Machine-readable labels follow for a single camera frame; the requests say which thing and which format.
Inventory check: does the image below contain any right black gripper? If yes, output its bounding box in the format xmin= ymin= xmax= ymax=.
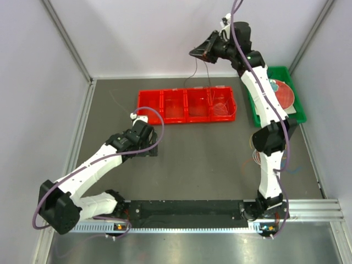
xmin=188 ymin=31 xmax=235 ymax=65

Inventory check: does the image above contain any clear thin cable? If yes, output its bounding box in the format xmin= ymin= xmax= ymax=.
xmin=210 ymin=93 xmax=234 ymax=118

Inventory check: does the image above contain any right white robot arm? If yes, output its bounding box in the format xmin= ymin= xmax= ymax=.
xmin=189 ymin=13 xmax=298 ymax=218

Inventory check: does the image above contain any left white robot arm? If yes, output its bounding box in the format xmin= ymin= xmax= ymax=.
xmin=37 ymin=114 xmax=158 ymax=235

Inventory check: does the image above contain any red bin far left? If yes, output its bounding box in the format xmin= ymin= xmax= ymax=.
xmin=137 ymin=90 xmax=162 ymax=125

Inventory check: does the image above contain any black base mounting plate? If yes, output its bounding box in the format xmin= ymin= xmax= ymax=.
xmin=117 ymin=200 xmax=248 ymax=228

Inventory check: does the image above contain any blue patterned plate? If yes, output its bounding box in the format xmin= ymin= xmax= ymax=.
xmin=269 ymin=79 xmax=279 ymax=92

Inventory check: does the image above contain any green plastic tray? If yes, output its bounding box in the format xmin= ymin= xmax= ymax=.
xmin=247 ymin=65 xmax=307 ymax=128

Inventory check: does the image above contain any red round plate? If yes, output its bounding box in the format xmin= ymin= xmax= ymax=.
xmin=274 ymin=79 xmax=295 ymax=109

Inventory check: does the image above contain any white square board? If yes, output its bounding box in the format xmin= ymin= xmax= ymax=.
xmin=254 ymin=106 xmax=298 ymax=114

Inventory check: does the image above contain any slotted grey cable duct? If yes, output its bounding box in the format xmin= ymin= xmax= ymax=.
xmin=70 ymin=220 xmax=263 ymax=234

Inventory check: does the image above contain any orange cable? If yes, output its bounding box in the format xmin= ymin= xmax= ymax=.
xmin=241 ymin=153 xmax=261 ymax=177

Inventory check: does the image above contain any white cable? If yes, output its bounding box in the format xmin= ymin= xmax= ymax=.
xmin=251 ymin=150 xmax=263 ymax=166

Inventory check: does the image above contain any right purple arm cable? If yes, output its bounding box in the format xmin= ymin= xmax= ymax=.
xmin=229 ymin=0 xmax=291 ymax=239

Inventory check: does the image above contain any blue cable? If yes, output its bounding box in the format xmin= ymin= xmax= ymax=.
xmin=283 ymin=163 xmax=303 ymax=174

